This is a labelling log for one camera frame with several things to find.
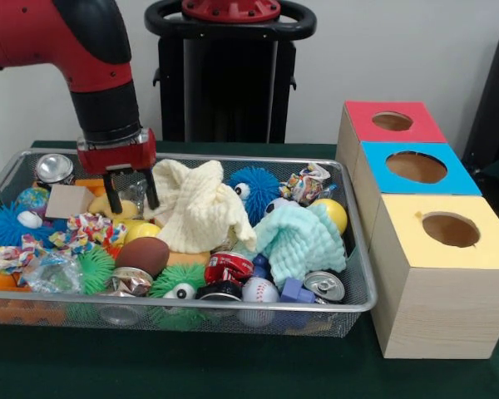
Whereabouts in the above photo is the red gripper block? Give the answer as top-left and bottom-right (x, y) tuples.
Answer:
(77, 128), (161, 214)

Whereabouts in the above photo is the cream yellow cloth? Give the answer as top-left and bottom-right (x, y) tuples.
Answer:
(143, 160), (258, 254)

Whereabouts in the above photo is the blue spiky ball with eyes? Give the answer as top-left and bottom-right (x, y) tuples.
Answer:
(226, 167), (283, 217)
(0, 202), (63, 255)

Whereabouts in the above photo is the orange foam disc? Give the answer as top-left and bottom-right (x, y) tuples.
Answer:
(166, 248), (211, 267)

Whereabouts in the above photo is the mint green cloth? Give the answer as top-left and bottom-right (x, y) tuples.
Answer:
(253, 203), (348, 290)

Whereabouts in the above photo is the green spiky ball with eye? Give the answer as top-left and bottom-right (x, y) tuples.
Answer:
(147, 262), (209, 300)

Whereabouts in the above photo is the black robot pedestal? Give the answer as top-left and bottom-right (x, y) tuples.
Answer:
(144, 0), (318, 145)

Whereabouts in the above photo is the small baseball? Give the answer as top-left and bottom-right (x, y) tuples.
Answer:
(241, 276), (280, 303)

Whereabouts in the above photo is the silver drink can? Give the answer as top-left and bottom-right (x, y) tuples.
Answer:
(35, 153), (75, 185)

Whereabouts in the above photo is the wooden three-hole box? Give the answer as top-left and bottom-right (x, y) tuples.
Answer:
(334, 101), (499, 360)

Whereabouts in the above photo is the black upright panel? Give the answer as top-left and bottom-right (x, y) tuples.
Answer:
(461, 27), (499, 175)

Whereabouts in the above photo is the dark green tablecloth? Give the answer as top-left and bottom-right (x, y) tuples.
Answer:
(0, 140), (499, 399)

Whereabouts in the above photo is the yellow ball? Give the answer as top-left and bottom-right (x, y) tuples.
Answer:
(308, 198), (349, 236)

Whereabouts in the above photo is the small soccer ball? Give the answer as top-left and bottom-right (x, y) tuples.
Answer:
(262, 197), (303, 219)

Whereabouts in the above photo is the shallow clear mesh bin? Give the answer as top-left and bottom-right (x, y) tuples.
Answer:
(0, 147), (378, 338)

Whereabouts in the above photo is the brown toy football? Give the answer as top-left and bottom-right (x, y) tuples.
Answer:
(115, 236), (170, 278)

